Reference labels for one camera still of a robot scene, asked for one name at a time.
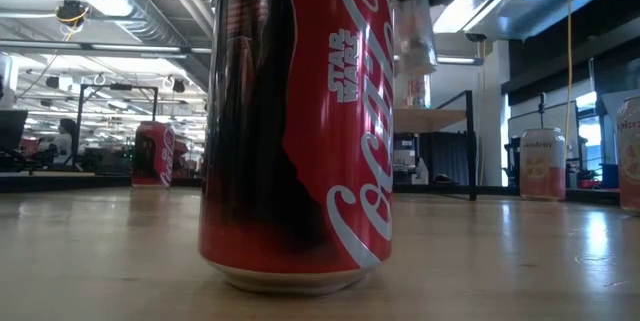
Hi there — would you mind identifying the black ceiling cable reel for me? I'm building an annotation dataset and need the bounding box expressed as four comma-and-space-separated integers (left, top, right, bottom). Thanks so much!
54, 0, 91, 27

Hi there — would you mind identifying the black metal rig frame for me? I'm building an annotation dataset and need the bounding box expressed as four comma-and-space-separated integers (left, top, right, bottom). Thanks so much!
72, 83, 160, 168

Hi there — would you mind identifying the yellow cable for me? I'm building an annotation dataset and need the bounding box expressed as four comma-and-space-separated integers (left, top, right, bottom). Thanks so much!
563, 0, 574, 147

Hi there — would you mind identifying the dark background cabinet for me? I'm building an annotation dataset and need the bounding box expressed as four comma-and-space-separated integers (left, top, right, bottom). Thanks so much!
418, 131, 470, 186

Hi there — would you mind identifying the silver ventilation duct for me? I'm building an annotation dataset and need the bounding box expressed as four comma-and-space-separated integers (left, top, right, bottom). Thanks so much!
39, 0, 216, 90

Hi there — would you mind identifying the dark background monitor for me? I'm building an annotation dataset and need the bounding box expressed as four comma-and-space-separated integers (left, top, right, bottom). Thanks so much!
0, 109, 29, 151

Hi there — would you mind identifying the wooden shelf with black legs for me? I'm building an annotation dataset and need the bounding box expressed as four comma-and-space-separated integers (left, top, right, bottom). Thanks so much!
393, 89, 478, 202

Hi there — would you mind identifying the pink Spindrift can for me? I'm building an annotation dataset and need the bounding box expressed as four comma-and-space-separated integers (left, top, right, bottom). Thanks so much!
519, 127, 567, 202
615, 95, 640, 214

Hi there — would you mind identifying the red Coca-Cola can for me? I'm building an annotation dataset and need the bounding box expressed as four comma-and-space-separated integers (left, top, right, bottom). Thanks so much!
198, 0, 395, 296
131, 121, 176, 190

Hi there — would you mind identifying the ceiling light strip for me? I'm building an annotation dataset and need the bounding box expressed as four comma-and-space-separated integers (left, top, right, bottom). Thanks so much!
434, 54, 484, 66

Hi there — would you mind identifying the person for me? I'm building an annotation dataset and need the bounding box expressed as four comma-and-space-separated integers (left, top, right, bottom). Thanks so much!
48, 118, 79, 165

